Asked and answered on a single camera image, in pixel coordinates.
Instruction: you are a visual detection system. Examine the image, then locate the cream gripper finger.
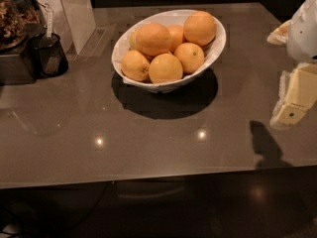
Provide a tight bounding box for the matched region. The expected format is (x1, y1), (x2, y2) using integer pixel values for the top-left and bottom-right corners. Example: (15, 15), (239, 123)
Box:
(270, 62), (317, 130)
(266, 20), (291, 46)

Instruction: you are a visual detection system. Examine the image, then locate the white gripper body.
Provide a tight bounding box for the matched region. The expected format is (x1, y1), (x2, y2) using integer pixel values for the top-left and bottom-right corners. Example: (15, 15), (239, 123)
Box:
(286, 0), (317, 62)

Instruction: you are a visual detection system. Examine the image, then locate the top right orange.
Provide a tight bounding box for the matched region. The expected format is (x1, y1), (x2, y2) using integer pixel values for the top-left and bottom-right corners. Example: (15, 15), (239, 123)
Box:
(183, 11), (217, 47)

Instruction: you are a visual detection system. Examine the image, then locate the right middle orange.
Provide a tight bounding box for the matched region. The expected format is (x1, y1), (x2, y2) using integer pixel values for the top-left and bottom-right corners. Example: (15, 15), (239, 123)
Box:
(173, 43), (205, 74)

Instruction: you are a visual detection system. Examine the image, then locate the back centre orange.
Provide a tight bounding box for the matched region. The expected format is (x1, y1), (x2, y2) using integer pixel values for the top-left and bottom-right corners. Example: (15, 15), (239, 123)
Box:
(167, 25), (185, 53)

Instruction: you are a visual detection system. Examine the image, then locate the white oval bowl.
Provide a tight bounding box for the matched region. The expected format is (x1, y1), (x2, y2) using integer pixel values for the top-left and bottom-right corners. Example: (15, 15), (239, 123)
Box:
(112, 9), (227, 93)

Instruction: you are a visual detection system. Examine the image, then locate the front centre orange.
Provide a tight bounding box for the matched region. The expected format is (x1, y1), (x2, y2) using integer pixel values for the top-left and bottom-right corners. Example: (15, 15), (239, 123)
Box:
(149, 54), (183, 84)

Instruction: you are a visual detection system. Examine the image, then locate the large centre left orange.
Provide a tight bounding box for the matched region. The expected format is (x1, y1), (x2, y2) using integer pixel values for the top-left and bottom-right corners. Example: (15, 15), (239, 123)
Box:
(136, 23), (172, 57)

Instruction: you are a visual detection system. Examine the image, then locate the front left orange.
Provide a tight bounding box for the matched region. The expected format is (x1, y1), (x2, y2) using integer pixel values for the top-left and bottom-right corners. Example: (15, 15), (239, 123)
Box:
(121, 50), (150, 81)

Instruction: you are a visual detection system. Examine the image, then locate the white upright board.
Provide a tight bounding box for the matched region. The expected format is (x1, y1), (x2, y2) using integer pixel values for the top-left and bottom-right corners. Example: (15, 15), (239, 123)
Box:
(37, 0), (96, 55)

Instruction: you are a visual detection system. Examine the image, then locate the black mesh cup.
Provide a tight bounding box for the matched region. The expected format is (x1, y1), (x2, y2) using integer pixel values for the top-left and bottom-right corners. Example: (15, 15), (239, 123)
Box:
(29, 34), (68, 77)

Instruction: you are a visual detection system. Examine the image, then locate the white tag in cup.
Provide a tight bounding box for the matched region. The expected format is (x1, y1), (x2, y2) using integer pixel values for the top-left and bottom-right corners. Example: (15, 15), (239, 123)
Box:
(45, 3), (53, 38)

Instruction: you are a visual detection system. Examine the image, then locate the glass jar with nuts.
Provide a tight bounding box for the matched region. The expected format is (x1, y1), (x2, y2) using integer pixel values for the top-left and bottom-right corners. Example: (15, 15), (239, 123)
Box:
(0, 0), (40, 52)

